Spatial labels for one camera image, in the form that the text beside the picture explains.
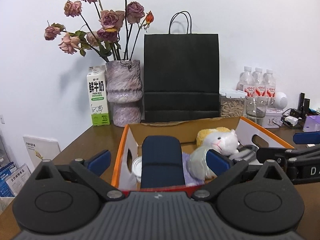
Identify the purple tissue pack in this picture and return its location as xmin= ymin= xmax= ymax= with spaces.
xmin=303 ymin=115 xmax=320 ymax=132

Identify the white power adapter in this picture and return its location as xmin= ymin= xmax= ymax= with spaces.
xmin=284 ymin=115 xmax=298 ymax=127

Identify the white yellow plush sheep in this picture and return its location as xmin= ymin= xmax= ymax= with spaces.
xmin=196 ymin=127 xmax=240 ymax=157

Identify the black stand device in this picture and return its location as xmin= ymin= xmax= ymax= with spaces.
xmin=297 ymin=93 xmax=310 ymax=119

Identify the white tin box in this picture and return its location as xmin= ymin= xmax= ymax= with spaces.
xmin=261 ymin=108 xmax=283 ymax=128

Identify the purple knitted cloth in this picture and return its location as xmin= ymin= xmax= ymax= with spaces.
xmin=182 ymin=152 xmax=204 ymax=186

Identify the white bottle cap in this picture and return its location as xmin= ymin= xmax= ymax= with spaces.
xmin=131 ymin=156 xmax=142 ymax=183

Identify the white round speaker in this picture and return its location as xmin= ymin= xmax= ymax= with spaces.
xmin=273 ymin=92 xmax=288 ymax=109

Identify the orange cardboard pumpkin box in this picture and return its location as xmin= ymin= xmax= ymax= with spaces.
xmin=111 ymin=116 xmax=293 ymax=191

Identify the clear glass cup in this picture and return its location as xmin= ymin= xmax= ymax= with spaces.
xmin=245 ymin=96 xmax=268 ymax=125

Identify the navy blue zip case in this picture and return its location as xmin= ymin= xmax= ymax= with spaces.
xmin=140 ymin=135 xmax=185 ymax=189

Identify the clear jar of seeds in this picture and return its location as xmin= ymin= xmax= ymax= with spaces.
xmin=219 ymin=89 xmax=246 ymax=118

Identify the right pink-label water bottle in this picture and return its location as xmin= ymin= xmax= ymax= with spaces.
xmin=263 ymin=69 xmax=276 ymax=98

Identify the pink-label water bottle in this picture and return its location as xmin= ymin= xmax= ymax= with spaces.
xmin=263 ymin=69 xmax=276 ymax=98
xmin=253 ymin=67 xmax=266 ymax=96
xmin=237 ymin=66 xmax=255 ymax=97

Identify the stack of papers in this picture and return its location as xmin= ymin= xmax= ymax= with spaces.
xmin=0 ymin=162 xmax=31 ymax=197

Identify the left pink-label water bottle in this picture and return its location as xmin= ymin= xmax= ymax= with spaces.
xmin=237 ymin=66 xmax=255 ymax=97

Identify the middle pink-label water bottle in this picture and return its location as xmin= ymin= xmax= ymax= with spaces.
xmin=253 ymin=67 xmax=266 ymax=96

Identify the purple ceramic vase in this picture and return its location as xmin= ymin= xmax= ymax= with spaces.
xmin=106 ymin=60 xmax=143 ymax=127

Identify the white green milk carton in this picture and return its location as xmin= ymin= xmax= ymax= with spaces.
xmin=87 ymin=66 xmax=110 ymax=126

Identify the black paper shopping bag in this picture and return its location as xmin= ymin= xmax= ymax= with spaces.
xmin=143 ymin=11 xmax=220 ymax=122

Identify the dried pink rose bouquet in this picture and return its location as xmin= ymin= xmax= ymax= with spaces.
xmin=44 ymin=0 xmax=154 ymax=62

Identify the black striped cable roll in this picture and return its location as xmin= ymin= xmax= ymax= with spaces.
xmin=228 ymin=143 xmax=259 ymax=163

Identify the white booklet against wall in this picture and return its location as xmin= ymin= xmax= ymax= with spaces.
xmin=23 ymin=135 xmax=61 ymax=171

